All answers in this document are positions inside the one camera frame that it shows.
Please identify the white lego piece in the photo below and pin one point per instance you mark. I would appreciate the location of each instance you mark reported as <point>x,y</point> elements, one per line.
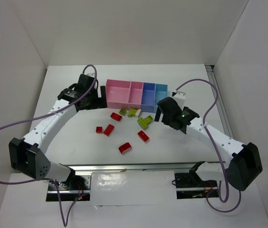
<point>138,112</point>

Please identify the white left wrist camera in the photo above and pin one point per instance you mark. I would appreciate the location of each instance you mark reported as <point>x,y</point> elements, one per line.
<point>179,97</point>

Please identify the red rounded lego brick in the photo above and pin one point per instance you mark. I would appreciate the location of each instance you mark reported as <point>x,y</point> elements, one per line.
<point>125,148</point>

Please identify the light blue container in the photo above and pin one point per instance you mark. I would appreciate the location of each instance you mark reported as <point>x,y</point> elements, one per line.
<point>161,92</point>

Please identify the green square lego brick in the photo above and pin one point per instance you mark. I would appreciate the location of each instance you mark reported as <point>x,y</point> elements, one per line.
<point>123,112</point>

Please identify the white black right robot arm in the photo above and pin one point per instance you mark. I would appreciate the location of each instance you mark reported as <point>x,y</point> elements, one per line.
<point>240,163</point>

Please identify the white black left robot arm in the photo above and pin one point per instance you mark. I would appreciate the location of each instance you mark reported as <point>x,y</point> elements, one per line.
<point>27,155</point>

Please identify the small pink container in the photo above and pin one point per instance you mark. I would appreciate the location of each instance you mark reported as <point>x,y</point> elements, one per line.
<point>135,95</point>

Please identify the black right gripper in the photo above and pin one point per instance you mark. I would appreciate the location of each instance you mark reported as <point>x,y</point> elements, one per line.
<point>97,102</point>

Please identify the aluminium front rail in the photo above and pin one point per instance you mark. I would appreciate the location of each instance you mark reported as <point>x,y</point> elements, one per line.
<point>129,167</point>

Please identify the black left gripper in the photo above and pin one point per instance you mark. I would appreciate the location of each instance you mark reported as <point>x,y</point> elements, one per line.
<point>160,107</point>

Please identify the large pink container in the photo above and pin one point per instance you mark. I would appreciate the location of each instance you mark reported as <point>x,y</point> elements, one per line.
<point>117,93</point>

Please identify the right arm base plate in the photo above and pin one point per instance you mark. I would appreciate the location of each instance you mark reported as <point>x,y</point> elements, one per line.
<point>186,188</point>

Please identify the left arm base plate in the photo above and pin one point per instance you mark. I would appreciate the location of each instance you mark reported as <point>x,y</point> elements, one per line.
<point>70,193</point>

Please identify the small red lego brick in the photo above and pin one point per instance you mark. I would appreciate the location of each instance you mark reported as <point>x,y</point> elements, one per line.
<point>99,129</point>

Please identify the aluminium side rail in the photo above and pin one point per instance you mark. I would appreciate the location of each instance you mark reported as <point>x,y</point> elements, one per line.
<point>220,104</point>

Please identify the green T-shaped lego assembly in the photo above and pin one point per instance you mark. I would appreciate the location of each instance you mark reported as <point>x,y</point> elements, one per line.
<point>144,122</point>

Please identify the green lego piece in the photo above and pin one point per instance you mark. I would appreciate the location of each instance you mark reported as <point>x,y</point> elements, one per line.
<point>132,112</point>

